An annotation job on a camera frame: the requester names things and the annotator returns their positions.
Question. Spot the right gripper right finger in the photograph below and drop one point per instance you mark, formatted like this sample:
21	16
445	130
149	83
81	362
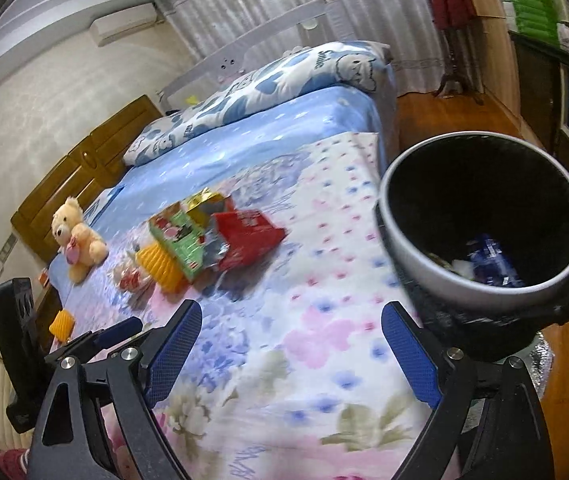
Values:
489	413

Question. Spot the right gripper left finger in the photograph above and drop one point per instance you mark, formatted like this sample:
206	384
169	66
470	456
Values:
127	368

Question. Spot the blue snack wrapper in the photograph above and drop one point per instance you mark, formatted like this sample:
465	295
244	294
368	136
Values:
490	266

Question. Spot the green drink carton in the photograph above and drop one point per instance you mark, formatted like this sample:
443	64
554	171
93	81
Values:
182	238

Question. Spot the orange ovaltine wrapper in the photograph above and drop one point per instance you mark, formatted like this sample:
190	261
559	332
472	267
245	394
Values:
239	238

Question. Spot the yellow snack bag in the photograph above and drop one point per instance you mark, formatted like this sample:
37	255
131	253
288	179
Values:
201	205

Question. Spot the white black trash bin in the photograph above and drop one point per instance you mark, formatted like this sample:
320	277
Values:
445	191

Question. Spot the left hand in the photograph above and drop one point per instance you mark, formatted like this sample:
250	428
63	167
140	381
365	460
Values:
13	463

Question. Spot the dark wooden nightstand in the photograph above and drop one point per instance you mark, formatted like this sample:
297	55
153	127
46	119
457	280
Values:
47	306

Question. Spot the yellow teddy bear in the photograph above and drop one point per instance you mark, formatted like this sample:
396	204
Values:
83	248

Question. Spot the wooden headboard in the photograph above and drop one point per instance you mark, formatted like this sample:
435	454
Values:
94	164

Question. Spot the blue bed sheet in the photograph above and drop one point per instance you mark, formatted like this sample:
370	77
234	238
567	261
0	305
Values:
223	151

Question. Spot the white air conditioner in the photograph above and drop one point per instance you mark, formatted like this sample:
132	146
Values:
123	23

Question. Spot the grey curtains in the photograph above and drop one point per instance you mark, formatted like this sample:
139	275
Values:
417	51

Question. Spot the wooden coat stand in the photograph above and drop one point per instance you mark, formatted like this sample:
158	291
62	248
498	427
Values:
458	60

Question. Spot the wooden wardrobe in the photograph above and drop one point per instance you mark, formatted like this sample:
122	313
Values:
496	57

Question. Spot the blue white cartoon quilt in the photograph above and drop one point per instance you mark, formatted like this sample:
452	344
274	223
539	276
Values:
360	64

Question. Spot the green white box stack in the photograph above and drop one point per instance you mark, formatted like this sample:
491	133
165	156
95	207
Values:
537	19

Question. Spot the white bed guard rail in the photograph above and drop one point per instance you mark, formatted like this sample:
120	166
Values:
249	47

